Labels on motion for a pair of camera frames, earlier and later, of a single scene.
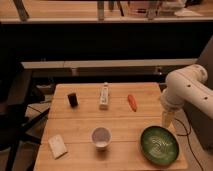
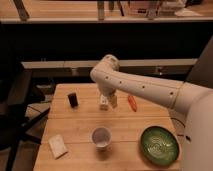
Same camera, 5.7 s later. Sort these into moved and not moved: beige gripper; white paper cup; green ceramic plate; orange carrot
Moved: beige gripper
Not moved: orange carrot; white paper cup; green ceramic plate
